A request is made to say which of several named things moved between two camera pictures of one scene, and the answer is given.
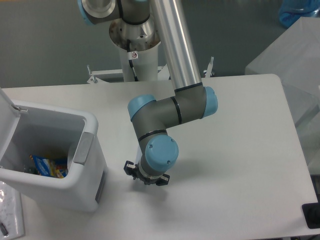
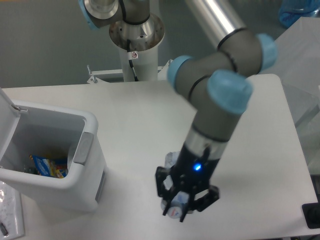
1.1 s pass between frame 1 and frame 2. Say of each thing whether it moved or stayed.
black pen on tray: stayed
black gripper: moved
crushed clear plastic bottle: moved
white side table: stayed
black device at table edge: stayed
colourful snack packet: stayed
